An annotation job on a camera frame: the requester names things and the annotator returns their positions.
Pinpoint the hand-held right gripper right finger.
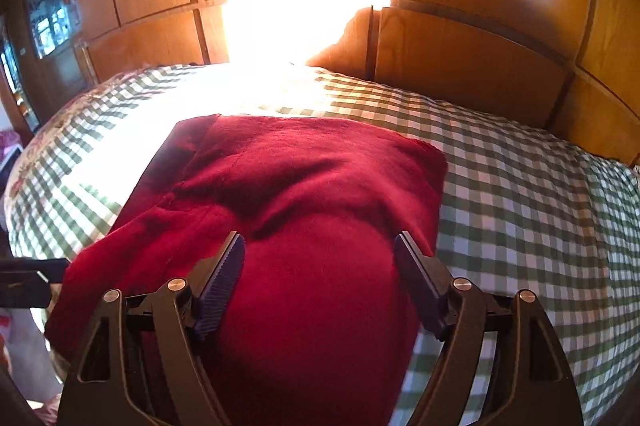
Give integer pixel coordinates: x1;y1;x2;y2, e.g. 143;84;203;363
392;231;586;426

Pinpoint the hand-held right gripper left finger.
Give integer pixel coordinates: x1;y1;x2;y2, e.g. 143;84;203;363
57;231;247;426

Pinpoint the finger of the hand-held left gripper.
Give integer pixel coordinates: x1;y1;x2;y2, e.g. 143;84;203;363
0;258;70;309

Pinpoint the red cloth garment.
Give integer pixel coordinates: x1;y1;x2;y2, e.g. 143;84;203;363
44;113;448;426

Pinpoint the green checkered bed sheet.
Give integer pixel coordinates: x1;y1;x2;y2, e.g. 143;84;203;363
4;63;640;426

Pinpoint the wooden panelled headboard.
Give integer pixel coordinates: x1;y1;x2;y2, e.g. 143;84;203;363
65;0;640;167

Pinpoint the wooden cabinet with glass door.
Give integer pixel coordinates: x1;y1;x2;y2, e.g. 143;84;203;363
0;0;101;131

